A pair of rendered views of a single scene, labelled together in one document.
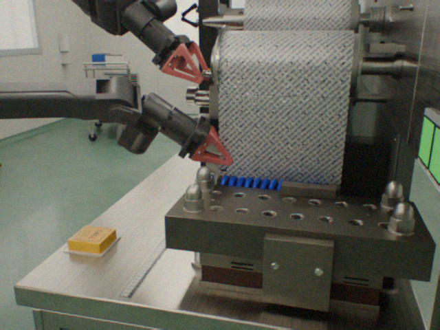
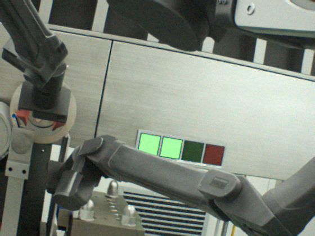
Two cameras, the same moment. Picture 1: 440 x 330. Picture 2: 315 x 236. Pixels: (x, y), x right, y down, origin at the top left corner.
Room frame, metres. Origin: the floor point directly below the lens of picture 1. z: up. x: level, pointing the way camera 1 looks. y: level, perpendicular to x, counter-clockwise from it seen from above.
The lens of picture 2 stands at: (1.21, 1.34, 1.34)
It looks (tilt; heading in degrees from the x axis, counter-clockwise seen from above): 3 degrees down; 245
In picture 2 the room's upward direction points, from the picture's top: 10 degrees clockwise
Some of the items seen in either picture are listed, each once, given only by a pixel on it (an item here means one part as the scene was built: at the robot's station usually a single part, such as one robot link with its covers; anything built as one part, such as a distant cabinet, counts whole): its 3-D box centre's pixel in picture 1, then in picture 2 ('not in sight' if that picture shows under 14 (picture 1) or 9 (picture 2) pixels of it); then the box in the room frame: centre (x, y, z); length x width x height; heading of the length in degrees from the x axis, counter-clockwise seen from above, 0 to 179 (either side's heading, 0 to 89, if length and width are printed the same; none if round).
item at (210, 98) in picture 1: (210, 152); (13, 199); (0.91, 0.02, 1.05); 0.06 x 0.05 x 0.31; 76
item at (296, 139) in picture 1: (279, 145); (59, 170); (0.77, -0.11, 1.11); 0.23 x 0.01 x 0.18; 76
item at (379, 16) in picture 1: (371, 20); not in sight; (1.04, -0.35, 1.33); 0.07 x 0.07 x 0.07; 76
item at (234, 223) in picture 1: (292, 224); (99, 217); (0.65, -0.12, 1.00); 0.40 x 0.16 x 0.06; 76
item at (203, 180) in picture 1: (203, 177); (87, 208); (0.74, 0.03, 1.05); 0.04 x 0.04 x 0.04
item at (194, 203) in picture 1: (193, 196); (129, 214); (0.64, 0.04, 1.05); 0.04 x 0.04 x 0.04
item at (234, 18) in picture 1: (238, 21); not in sight; (1.11, -0.05, 1.33); 0.06 x 0.06 x 0.06; 76
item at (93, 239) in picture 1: (93, 239); not in sight; (0.76, 0.25, 0.91); 0.07 x 0.07 x 0.02; 76
